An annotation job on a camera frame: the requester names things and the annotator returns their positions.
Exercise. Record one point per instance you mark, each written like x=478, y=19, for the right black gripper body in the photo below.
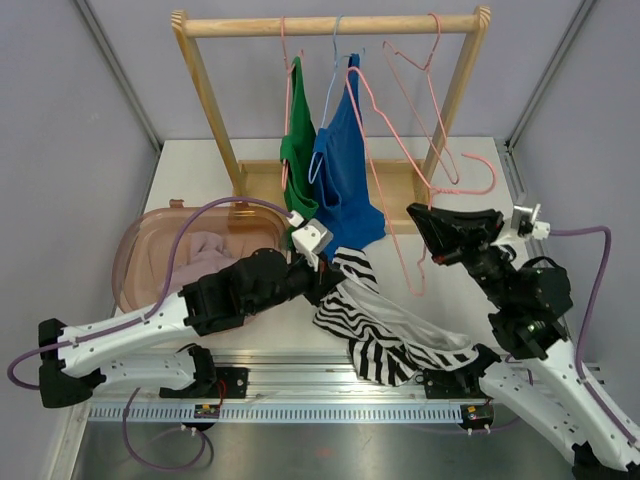
x=488, y=260

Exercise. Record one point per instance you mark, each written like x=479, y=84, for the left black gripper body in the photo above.
x=299, y=278

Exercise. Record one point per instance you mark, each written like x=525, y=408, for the pink ribbed tank top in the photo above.
x=198, y=254

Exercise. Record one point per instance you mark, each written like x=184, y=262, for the blue tank top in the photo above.
x=340, y=187

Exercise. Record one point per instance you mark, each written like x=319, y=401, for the black white striped tank top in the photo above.
x=386, y=343

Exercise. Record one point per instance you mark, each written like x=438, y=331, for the light blue hanger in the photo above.
x=325, y=95

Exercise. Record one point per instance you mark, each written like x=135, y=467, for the green tank top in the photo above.
x=297, y=148

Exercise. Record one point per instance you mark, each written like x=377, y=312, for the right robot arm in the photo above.
x=579, y=419

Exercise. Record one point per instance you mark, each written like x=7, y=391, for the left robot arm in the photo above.
x=72, y=356

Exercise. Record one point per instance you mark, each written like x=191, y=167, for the wooden clothes rack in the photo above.
x=402, y=184

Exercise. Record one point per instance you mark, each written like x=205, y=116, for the translucent brown plastic bin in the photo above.
x=245, y=228

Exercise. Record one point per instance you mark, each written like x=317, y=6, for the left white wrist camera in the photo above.
x=309, y=237

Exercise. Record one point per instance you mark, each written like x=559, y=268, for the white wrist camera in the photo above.
x=309, y=237
x=524, y=225

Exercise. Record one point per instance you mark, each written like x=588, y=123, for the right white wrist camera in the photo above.
x=524, y=225

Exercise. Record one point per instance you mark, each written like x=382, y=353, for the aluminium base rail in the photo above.
x=193, y=372

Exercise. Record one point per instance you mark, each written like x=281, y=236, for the white slotted cable duct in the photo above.
x=278, y=413

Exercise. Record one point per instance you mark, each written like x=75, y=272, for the right aluminium frame post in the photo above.
x=552, y=68

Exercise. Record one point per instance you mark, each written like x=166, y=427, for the aluminium frame post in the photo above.
x=552, y=68
x=113, y=64

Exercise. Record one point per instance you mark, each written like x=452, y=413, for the left aluminium frame post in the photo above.
x=113, y=64

